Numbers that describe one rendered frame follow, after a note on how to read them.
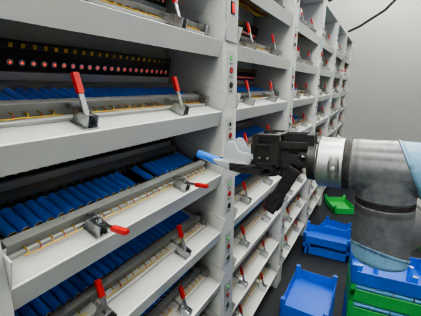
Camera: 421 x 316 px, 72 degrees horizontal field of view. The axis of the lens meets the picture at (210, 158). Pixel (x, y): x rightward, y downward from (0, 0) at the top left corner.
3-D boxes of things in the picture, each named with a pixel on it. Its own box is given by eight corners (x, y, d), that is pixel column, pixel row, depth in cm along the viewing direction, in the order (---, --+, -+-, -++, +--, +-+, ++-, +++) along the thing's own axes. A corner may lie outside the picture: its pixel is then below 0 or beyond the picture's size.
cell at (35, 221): (22, 209, 53) (44, 227, 50) (12, 213, 51) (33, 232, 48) (22, 201, 52) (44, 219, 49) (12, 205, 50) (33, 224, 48)
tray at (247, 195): (280, 183, 155) (289, 160, 149) (230, 230, 104) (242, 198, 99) (247, 167, 163) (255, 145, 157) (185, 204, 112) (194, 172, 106)
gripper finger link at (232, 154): (213, 138, 62) (254, 140, 58) (213, 165, 64) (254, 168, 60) (207, 140, 60) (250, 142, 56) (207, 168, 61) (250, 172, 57)
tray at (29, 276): (217, 187, 91) (226, 160, 88) (10, 313, 40) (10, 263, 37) (169, 160, 99) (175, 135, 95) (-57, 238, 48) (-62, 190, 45)
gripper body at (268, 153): (261, 129, 61) (321, 131, 56) (260, 168, 63) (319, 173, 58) (248, 134, 55) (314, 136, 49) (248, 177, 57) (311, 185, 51)
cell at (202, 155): (195, 155, 65) (219, 165, 63) (198, 148, 66) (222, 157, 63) (198, 158, 67) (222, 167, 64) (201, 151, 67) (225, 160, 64)
